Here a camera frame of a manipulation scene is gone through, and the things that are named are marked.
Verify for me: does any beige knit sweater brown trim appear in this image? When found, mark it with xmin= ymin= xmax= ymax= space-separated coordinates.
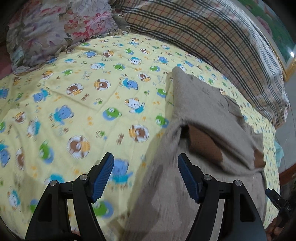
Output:
xmin=122 ymin=67 xmax=266 ymax=240

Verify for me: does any person right hand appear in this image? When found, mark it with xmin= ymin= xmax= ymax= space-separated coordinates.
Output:
xmin=265 ymin=217 xmax=283 ymax=241

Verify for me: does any light blue cloth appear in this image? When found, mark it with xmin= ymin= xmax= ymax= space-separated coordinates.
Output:
xmin=274 ymin=140 xmax=284 ymax=168

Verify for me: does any yellow cartoon bear bedsheet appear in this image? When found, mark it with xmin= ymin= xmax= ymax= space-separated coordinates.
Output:
xmin=1 ymin=34 xmax=280 ymax=240

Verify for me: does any gold framed floral painting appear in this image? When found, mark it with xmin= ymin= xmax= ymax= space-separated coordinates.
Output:
xmin=240 ymin=1 xmax=295 ymax=81

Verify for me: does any plaid checkered quilt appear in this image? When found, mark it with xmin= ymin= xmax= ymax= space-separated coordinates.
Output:
xmin=110 ymin=1 xmax=290 ymax=128

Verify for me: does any floral ruffled pillow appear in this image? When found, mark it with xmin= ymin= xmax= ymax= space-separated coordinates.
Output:
xmin=6 ymin=1 xmax=130 ymax=75

